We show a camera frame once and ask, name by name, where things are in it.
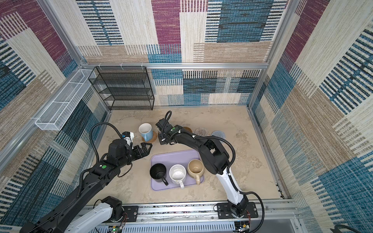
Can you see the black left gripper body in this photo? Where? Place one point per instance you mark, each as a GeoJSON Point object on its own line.
{"type": "Point", "coordinates": [136, 154]}

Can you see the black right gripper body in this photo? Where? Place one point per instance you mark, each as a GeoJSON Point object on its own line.
{"type": "Point", "coordinates": [162, 139]}

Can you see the light blue mug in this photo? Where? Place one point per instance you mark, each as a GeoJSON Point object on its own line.
{"type": "Point", "coordinates": [146, 131]}

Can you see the large brown wooden coaster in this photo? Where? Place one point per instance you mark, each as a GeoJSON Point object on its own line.
{"type": "Point", "coordinates": [188, 129]}

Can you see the white multicolour woven coaster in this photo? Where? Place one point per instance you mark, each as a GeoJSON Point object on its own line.
{"type": "Point", "coordinates": [201, 131]}

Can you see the blue grey woven coaster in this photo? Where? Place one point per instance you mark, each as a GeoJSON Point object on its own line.
{"type": "Point", "coordinates": [219, 134]}

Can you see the woven rattan coaster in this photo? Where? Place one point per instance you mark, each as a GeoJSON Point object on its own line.
{"type": "Point", "coordinates": [152, 140]}

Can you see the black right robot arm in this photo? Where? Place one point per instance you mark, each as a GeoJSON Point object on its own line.
{"type": "Point", "coordinates": [217, 156]}

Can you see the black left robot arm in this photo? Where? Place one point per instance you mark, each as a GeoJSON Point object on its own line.
{"type": "Point", "coordinates": [92, 180]}

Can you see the lavender plastic tray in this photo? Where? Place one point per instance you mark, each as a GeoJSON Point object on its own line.
{"type": "Point", "coordinates": [170, 159]}

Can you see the black mug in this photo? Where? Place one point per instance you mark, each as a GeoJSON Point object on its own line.
{"type": "Point", "coordinates": [158, 172]}

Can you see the white mug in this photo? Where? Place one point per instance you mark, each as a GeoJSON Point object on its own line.
{"type": "Point", "coordinates": [177, 173]}

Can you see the beige mug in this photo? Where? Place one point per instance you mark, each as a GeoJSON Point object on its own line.
{"type": "Point", "coordinates": [196, 170]}

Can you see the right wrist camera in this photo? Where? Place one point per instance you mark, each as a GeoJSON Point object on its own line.
{"type": "Point", "coordinates": [162, 124]}

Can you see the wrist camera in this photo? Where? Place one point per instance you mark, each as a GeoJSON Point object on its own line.
{"type": "Point", "coordinates": [162, 124]}
{"type": "Point", "coordinates": [128, 137]}

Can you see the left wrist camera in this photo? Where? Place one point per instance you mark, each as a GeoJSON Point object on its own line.
{"type": "Point", "coordinates": [128, 137]}

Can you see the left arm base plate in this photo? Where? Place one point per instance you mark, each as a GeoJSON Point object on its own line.
{"type": "Point", "coordinates": [127, 213]}

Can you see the black wire mesh shelf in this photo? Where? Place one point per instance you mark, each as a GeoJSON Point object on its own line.
{"type": "Point", "coordinates": [123, 87]}

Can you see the white wire mesh basket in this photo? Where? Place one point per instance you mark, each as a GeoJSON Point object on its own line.
{"type": "Point", "coordinates": [55, 116]}

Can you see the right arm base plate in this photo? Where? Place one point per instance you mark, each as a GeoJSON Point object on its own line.
{"type": "Point", "coordinates": [228, 210]}

